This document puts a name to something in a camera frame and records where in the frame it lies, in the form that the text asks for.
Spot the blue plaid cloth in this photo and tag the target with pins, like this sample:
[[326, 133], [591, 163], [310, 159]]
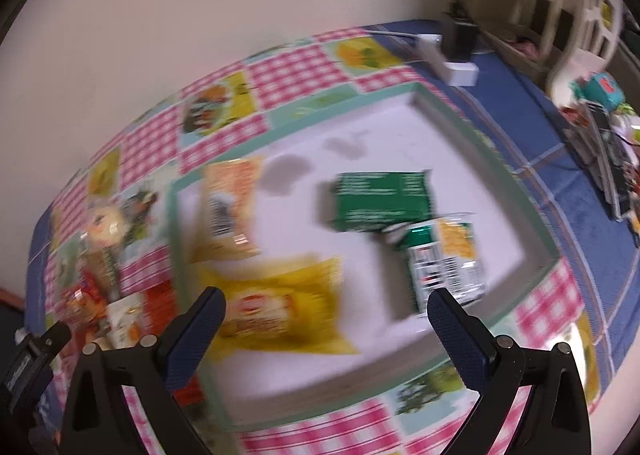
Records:
[[526, 130]]

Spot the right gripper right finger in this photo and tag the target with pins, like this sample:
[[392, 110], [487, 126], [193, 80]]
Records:
[[555, 418]]

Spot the clear steamed cake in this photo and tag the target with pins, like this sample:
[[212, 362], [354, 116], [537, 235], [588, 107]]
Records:
[[105, 227]]

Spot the green edged clear cake packet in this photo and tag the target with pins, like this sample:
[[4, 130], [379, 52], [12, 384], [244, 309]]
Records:
[[101, 265]]

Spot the white shelf rack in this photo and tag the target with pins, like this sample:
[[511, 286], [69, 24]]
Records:
[[552, 42]]

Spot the dark green biscuit packet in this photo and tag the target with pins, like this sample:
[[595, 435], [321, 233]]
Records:
[[371, 201]]

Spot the white power strip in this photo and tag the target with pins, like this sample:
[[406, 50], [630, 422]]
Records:
[[458, 74]]

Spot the green white corn snack packet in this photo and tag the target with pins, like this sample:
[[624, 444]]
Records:
[[440, 253]]

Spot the yellow soft bread packet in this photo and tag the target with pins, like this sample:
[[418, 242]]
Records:
[[280, 306]]

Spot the teal rimmed white tray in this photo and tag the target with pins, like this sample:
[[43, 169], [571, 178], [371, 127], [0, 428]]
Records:
[[327, 234]]

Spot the black power adapter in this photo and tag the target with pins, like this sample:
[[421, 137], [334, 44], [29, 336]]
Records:
[[459, 34]]

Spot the beige orange pastry packet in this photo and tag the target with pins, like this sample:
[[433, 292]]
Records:
[[225, 222]]

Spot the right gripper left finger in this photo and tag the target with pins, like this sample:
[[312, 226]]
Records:
[[96, 417]]

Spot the pink checkered picture tablecloth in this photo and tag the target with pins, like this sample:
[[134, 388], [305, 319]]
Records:
[[225, 115]]

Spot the teal toy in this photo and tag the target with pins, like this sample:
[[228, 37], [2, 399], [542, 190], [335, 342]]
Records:
[[600, 88]]

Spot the red cartoon snack packet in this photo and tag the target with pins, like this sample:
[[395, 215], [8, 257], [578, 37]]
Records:
[[83, 306]]

